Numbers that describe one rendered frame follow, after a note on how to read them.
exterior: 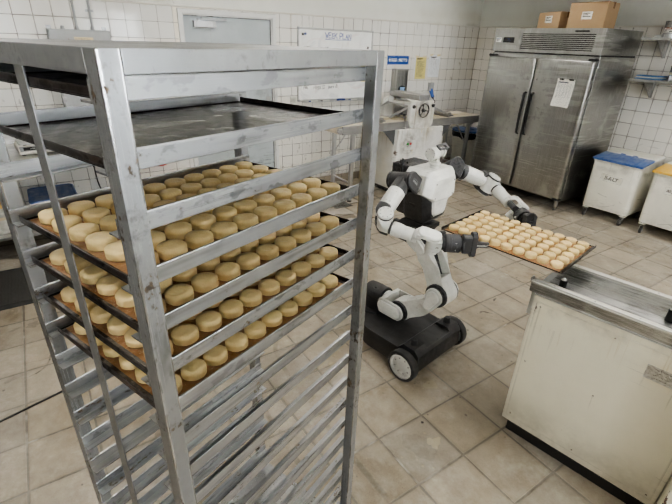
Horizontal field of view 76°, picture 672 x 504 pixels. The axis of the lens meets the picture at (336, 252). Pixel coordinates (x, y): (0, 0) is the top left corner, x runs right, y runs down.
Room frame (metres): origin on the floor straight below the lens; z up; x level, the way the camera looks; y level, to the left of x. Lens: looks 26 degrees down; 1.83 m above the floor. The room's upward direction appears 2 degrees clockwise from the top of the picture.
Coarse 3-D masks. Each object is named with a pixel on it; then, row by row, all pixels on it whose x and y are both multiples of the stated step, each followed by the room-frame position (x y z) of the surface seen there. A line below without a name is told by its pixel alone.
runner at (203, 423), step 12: (348, 312) 1.03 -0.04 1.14; (324, 324) 0.98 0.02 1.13; (336, 324) 0.98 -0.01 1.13; (312, 336) 0.89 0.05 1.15; (300, 348) 0.86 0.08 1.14; (288, 360) 0.82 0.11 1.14; (264, 372) 0.75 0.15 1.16; (276, 372) 0.78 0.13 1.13; (252, 384) 0.72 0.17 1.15; (240, 396) 0.69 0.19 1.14; (216, 408) 0.64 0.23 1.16; (228, 408) 0.66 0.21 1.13; (204, 420) 0.61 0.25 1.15; (216, 420) 0.64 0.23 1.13; (192, 432) 0.59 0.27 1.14
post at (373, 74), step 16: (368, 80) 1.03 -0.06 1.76; (368, 96) 1.03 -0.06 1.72; (368, 112) 1.03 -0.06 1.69; (368, 128) 1.03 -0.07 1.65; (368, 144) 1.03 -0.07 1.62; (368, 160) 1.03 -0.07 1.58; (368, 176) 1.02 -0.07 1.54; (368, 192) 1.02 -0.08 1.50; (368, 208) 1.03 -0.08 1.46; (368, 224) 1.03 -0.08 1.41; (368, 240) 1.04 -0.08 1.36; (368, 256) 1.04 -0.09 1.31; (352, 304) 1.04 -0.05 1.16; (352, 320) 1.04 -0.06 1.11; (352, 336) 1.03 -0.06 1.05; (352, 352) 1.03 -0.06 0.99; (352, 368) 1.03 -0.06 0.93; (352, 384) 1.03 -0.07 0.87; (352, 400) 1.03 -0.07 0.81; (352, 416) 1.02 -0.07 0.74; (352, 432) 1.03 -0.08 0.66; (352, 448) 1.03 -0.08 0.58; (352, 464) 1.04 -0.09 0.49
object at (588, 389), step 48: (576, 288) 1.74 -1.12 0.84; (528, 336) 1.66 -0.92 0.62; (576, 336) 1.53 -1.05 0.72; (624, 336) 1.42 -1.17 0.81; (528, 384) 1.62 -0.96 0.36; (576, 384) 1.48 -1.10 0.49; (624, 384) 1.37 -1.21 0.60; (528, 432) 1.60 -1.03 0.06; (576, 432) 1.44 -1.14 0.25; (624, 432) 1.33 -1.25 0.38; (624, 480) 1.28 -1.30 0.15
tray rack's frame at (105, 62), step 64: (64, 64) 0.57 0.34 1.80; (128, 64) 0.55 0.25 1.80; (192, 64) 0.63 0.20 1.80; (256, 64) 0.73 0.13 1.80; (320, 64) 0.86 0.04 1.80; (128, 128) 0.54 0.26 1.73; (0, 192) 0.79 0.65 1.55; (128, 192) 0.53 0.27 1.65; (128, 256) 0.53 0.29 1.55; (64, 384) 0.78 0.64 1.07
